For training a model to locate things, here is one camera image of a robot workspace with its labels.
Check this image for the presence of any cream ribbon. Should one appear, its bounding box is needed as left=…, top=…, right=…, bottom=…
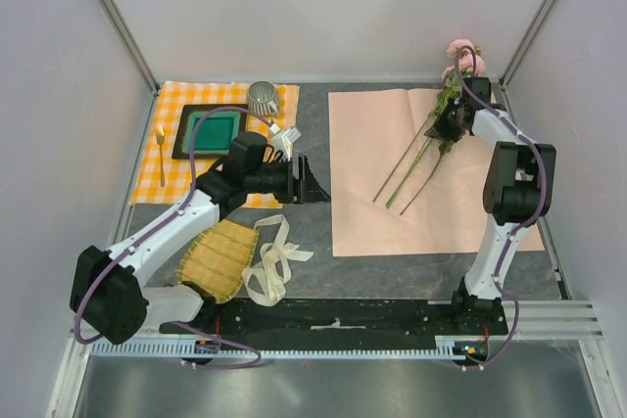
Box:
left=242, top=214, right=314, bottom=307

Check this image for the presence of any gold spoon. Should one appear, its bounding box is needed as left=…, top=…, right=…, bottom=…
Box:
left=155, top=124, right=166, bottom=188

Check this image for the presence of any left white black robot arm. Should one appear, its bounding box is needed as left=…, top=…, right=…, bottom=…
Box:
left=70, top=131, right=331, bottom=345

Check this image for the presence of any peach rose stem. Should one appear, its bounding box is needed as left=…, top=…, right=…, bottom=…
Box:
left=371, top=94, right=457, bottom=204

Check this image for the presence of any cream rose stem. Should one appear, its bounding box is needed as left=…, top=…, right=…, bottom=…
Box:
left=375, top=110, right=447, bottom=215

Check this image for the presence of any woven bamboo mat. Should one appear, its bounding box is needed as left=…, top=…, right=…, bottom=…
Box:
left=176, top=220, right=259, bottom=304

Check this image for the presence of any right aluminium frame post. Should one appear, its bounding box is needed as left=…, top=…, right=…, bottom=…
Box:
left=499, top=0, right=558, bottom=90

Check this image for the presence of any pink rose stem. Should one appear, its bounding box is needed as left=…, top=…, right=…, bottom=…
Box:
left=386, top=43, right=486, bottom=215
left=429, top=39, right=486, bottom=117

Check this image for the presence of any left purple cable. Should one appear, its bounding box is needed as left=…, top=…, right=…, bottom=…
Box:
left=72, top=109, right=275, bottom=371

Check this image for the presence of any orange white checkered cloth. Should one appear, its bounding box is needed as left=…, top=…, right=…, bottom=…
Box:
left=127, top=79, right=301, bottom=209

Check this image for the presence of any white cable duct strip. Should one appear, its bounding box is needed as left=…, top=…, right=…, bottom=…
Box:
left=90, top=337, right=487, bottom=360

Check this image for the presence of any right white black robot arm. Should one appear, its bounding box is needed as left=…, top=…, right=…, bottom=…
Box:
left=425, top=76, right=556, bottom=335

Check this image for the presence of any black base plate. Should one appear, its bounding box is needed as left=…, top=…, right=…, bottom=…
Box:
left=159, top=296, right=508, bottom=351

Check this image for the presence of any grey striped mug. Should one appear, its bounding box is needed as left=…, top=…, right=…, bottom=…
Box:
left=247, top=81, right=280, bottom=116

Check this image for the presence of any black green square plate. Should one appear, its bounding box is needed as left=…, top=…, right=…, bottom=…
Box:
left=171, top=104, right=248, bottom=161

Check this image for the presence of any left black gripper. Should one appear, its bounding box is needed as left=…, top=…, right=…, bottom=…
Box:
left=245, top=155, right=331, bottom=205

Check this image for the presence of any aluminium frame post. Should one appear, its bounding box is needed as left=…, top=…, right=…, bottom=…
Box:
left=499, top=0, right=558, bottom=90
left=97, top=0, right=160, bottom=96

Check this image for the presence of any pink wrapping paper sheet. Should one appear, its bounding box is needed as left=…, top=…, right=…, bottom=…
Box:
left=327, top=87, right=545, bottom=257

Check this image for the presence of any left aluminium frame post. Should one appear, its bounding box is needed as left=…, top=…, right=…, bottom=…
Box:
left=97, top=0, right=160, bottom=96

